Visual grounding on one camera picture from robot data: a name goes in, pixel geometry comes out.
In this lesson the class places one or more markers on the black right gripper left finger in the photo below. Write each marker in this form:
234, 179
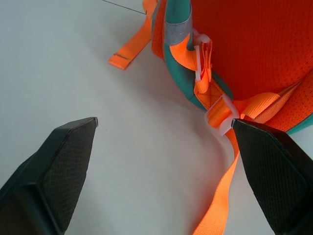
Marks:
51, 176

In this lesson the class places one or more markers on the orange and teal backpack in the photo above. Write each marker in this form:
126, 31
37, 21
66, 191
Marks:
254, 54

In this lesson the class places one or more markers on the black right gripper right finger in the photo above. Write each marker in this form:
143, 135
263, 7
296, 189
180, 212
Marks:
276, 171

